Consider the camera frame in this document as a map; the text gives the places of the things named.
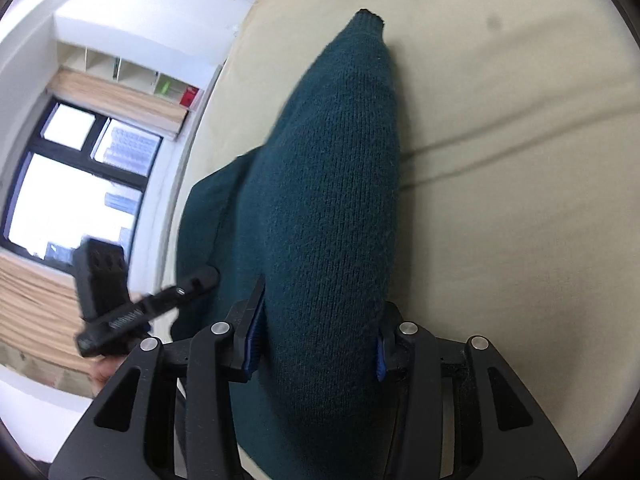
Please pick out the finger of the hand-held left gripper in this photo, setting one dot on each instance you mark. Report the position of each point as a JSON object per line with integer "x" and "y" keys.
{"x": 197, "y": 280}

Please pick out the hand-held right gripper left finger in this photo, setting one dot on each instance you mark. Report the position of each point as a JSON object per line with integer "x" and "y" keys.
{"x": 252, "y": 345}

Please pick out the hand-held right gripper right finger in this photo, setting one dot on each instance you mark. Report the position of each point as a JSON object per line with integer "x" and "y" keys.
{"x": 380, "y": 360}

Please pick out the dark teal knit sweater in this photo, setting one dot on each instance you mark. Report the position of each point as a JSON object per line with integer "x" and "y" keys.
{"x": 325, "y": 185}

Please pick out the person's left hand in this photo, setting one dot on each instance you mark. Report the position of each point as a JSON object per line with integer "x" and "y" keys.
{"x": 106, "y": 372}

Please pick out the beige pleated curtain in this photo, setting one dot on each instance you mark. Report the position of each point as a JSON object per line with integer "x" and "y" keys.
{"x": 40, "y": 310}

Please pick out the black framed window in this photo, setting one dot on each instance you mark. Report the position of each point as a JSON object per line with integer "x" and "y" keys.
{"x": 65, "y": 185}

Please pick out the beige roman blind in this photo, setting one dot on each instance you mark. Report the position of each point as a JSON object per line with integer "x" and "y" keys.
{"x": 120, "y": 102}

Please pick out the red box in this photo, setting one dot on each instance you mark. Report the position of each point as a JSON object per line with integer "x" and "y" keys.
{"x": 190, "y": 96}

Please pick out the green box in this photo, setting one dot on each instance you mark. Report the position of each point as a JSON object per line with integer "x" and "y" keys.
{"x": 165, "y": 85}

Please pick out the bed with beige sheet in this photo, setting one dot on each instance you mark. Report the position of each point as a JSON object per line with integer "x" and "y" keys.
{"x": 500, "y": 110}

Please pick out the white wall shelf unit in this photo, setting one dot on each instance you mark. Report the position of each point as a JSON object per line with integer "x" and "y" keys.
{"x": 125, "y": 72}

